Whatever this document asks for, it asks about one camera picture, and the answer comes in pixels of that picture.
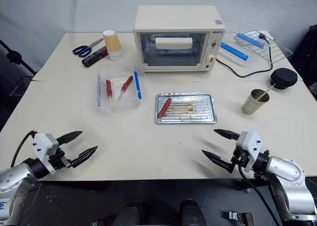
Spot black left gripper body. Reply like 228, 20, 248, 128
50, 148, 73, 171

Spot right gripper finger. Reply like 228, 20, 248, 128
213, 129, 241, 141
201, 150, 235, 174

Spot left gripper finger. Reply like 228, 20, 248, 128
56, 130, 83, 146
70, 145, 99, 169

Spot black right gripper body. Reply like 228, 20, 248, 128
231, 147, 251, 168

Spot white stirring stick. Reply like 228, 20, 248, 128
257, 84, 276, 101

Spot silver metal baking tray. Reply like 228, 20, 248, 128
155, 93, 218, 125

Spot beige cup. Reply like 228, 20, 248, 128
241, 89, 271, 116

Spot dark rounded shape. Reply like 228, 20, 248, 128
115, 201, 145, 226
179, 198, 207, 226

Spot clear blue-clipped plastic container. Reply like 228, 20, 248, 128
96, 66, 144, 113

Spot long skewered red sausage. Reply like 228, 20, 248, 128
118, 75, 134, 101

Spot black round case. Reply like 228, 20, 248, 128
269, 67, 299, 90

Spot clear lid with blue clip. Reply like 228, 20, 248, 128
218, 42, 259, 68

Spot black and red lighter tool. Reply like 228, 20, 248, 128
81, 47, 109, 68

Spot black tripod stand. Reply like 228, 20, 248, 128
0, 39, 33, 98

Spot stack of paper cups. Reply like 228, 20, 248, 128
103, 29, 124, 62

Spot black chair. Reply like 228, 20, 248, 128
295, 24, 317, 99

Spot cream toaster oven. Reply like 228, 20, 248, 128
133, 4, 226, 73

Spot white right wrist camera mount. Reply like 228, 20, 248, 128
235, 131, 262, 172

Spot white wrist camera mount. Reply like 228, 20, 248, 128
235, 131, 262, 172
31, 132, 59, 174

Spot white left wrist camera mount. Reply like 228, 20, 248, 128
31, 132, 59, 174

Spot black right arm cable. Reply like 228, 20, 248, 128
238, 165, 282, 226

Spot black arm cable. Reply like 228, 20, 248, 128
10, 130, 35, 168
238, 165, 282, 226

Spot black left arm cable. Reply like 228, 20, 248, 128
10, 130, 35, 168

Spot metal buckle strap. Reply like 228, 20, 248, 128
227, 210, 254, 226

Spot black oven power cable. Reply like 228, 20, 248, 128
215, 32, 274, 78

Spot blue handled scissors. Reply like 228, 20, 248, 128
72, 38, 105, 58

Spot metal wire oven rack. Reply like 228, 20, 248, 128
235, 29, 283, 63

